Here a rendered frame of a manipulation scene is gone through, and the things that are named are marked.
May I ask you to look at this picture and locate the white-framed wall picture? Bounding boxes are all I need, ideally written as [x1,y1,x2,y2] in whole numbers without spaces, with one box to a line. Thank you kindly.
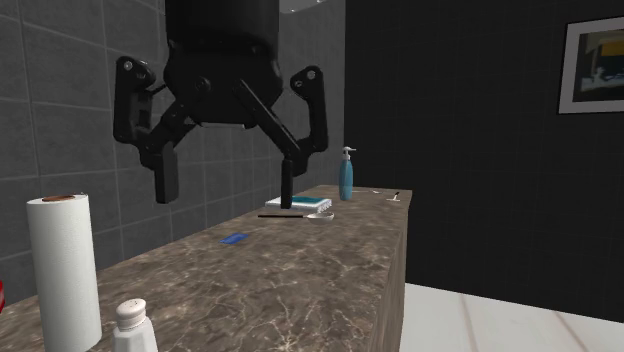
[557,16,624,115]

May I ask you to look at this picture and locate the blue soap pump bottle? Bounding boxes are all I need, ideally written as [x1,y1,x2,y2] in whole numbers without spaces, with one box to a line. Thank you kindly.
[338,146,358,202]

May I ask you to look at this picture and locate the white box with teal top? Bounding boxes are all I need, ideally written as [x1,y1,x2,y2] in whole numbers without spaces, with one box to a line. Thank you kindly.
[264,195,333,214]

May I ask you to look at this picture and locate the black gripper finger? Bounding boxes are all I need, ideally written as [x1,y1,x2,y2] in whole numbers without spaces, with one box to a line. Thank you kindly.
[233,65,329,210]

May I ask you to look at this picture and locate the white salt shaker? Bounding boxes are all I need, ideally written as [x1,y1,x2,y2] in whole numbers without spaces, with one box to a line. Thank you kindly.
[111,298,160,352]

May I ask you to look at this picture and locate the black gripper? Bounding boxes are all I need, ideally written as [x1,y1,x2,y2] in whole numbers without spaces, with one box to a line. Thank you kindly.
[112,0,285,205]

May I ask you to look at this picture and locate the white paper towel roll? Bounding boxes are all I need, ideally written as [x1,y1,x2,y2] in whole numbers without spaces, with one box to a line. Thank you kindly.
[25,193,104,352]

